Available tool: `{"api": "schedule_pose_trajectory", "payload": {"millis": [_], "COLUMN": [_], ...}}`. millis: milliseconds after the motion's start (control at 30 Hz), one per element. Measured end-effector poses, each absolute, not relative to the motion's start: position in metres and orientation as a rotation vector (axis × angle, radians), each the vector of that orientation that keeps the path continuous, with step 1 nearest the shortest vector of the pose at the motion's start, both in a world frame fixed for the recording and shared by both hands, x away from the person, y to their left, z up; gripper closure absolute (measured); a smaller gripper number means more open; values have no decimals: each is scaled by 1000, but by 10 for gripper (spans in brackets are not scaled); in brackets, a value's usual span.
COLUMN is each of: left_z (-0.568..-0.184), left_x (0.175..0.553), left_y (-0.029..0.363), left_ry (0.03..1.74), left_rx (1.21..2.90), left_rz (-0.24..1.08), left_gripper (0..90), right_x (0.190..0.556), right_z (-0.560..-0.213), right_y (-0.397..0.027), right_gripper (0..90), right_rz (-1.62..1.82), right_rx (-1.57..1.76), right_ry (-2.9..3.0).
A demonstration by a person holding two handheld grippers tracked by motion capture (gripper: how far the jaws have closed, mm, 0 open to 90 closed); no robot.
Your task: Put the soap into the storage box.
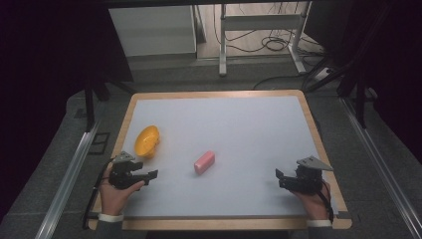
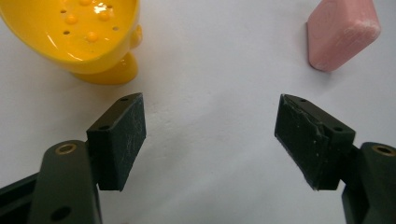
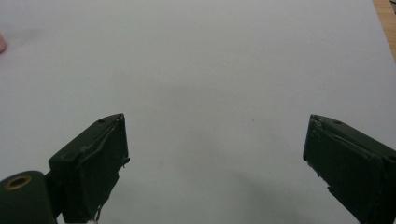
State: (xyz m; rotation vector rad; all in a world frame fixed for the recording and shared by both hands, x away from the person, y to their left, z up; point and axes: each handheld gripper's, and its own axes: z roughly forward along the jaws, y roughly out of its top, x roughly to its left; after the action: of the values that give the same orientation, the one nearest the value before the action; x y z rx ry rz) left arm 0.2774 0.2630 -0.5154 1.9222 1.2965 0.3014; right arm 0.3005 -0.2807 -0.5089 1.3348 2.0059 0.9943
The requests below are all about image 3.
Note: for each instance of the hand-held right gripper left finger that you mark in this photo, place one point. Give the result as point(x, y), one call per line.
point(93, 168)

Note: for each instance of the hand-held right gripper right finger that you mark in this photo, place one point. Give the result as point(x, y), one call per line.
point(348, 161)

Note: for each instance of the pink rounded object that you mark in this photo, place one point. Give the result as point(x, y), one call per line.
point(2, 43)

